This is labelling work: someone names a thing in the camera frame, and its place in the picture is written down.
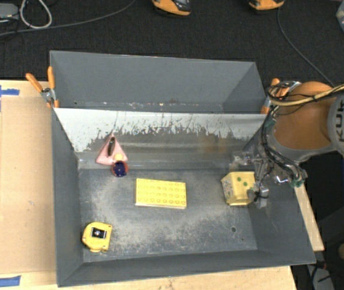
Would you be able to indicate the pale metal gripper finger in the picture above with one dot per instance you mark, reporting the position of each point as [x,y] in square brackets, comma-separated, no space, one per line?
[246,159]
[262,199]

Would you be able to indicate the yellow box with green dots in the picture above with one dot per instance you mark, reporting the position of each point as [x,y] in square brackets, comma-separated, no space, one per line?
[235,189]

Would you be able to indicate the yellow studded flat block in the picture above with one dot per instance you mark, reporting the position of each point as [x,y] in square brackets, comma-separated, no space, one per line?
[160,193]

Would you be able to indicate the grey metal bin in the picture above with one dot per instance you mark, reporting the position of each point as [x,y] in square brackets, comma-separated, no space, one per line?
[166,228]

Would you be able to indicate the dark blue round toy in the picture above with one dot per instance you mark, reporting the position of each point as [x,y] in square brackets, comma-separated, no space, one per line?
[119,168]

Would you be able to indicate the small yellow ball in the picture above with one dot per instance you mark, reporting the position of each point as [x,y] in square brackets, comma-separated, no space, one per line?
[119,157]

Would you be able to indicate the pink triangular toy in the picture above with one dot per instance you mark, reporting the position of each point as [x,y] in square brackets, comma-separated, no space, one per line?
[104,157]

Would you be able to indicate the yellow tape measure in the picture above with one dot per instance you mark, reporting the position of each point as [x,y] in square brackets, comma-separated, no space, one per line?
[95,237]

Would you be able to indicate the brown cardboard board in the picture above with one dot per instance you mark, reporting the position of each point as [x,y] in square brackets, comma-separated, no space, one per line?
[24,177]

